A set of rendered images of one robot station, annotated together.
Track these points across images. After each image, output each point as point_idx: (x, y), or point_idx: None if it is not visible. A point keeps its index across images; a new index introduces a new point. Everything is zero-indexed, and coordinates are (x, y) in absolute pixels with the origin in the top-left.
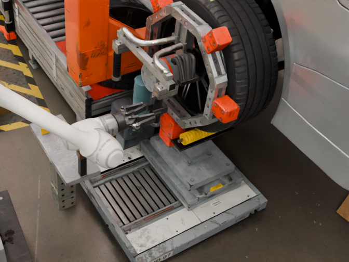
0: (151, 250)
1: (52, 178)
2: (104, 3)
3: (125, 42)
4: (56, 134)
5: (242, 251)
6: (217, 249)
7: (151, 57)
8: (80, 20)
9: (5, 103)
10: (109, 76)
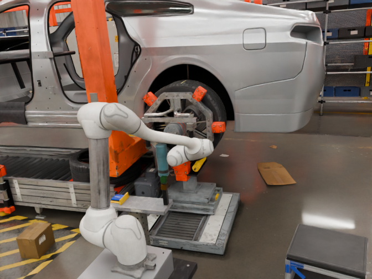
0: (219, 238)
1: None
2: None
3: (151, 119)
4: (181, 142)
5: (252, 218)
6: (242, 224)
7: None
8: None
9: (150, 134)
10: (127, 166)
